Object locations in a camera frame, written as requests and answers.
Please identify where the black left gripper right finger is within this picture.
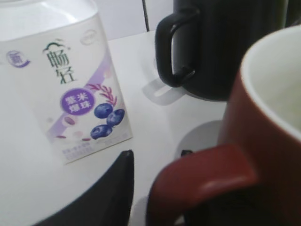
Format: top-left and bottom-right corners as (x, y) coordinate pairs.
(181, 150), (193, 156)

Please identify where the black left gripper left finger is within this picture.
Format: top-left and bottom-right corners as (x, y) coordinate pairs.
(37, 150), (134, 226)

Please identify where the red mug white interior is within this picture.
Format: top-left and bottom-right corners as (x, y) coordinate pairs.
(145, 25), (301, 226)

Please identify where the black mug white interior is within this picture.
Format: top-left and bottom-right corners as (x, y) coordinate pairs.
(155, 0), (301, 101)

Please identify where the white blueberry yogurt carton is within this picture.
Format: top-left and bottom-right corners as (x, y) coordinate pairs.
(0, 0), (132, 163)

